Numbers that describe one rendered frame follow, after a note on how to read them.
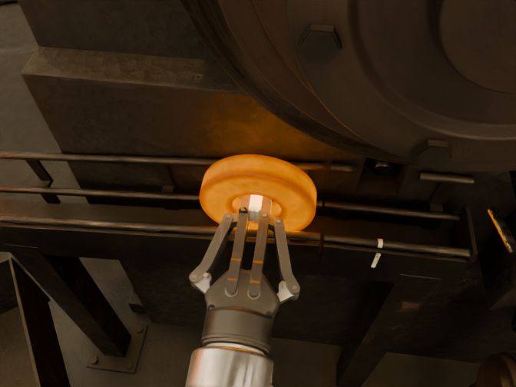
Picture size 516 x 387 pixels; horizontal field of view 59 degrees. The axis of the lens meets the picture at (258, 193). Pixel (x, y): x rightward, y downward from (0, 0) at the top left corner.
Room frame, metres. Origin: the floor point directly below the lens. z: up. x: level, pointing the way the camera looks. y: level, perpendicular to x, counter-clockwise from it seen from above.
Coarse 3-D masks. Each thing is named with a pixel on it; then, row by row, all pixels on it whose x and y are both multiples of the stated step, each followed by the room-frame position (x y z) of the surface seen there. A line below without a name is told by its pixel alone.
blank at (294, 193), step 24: (216, 168) 0.36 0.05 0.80; (240, 168) 0.34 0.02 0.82; (264, 168) 0.34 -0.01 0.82; (288, 168) 0.35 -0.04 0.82; (216, 192) 0.34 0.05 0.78; (240, 192) 0.33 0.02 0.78; (264, 192) 0.33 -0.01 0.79; (288, 192) 0.33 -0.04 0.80; (312, 192) 0.34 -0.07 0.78; (216, 216) 0.34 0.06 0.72; (288, 216) 0.33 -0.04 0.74; (312, 216) 0.32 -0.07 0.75
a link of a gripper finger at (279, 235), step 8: (280, 224) 0.29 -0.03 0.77; (280, 232) 0.28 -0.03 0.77; (280, 240) 0.27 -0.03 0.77; (280, 248) 0.26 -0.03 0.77; (280, 256) 0.25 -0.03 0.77; (288, 256) 0.25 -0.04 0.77; (280, 264) 0.24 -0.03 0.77; (288, 264) 0.24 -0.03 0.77; (280, 272) 0.24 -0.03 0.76; (288, 272) 0.23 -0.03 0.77; (288, 280) 0.22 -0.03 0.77; (288, 288) 0.21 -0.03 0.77; (296, 288) 0.21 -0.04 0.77
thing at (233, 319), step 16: (240, 272) 0.23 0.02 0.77; (224, 288) 0.21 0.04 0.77; (240, 288) 0.21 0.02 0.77; (272, 288) 0.21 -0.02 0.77; (208, 304) 0.19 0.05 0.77; (224, 304) 0.19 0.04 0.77; (240, 304) 0.19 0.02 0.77; (256, 304) 0.19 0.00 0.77; (272, 304) 0.19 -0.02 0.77; (208, 320) 0.17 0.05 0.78; (224, 320) 0.17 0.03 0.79; (240, 320) 0.17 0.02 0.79; (256, 320) 0.17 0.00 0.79; (272, 320) 0.18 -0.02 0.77; (208, 336) 0.15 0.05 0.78; (224, 336) 0.15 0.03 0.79; (240, 336) 0.15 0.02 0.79; (256, 336) 0.15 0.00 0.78
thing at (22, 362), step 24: (0, 264) 0.27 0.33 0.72; (0, 288) 0.26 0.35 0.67; (24, 288) 0.24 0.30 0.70; (0, 312) 0.25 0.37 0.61; (24, 312) 0.20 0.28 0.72; (48, 312) 0.25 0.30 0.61; (0, 336) 0.21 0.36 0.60; (24, 336) 0.21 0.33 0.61; (48, 336) 0.20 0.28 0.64; (0, 360) 0.18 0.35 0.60; (24, 360) 0.18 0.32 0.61; (48, 360) 0.16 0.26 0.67; (0, 384) 0.15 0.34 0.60; (24, 384) 0.15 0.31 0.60; (48, 384) 0.13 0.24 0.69
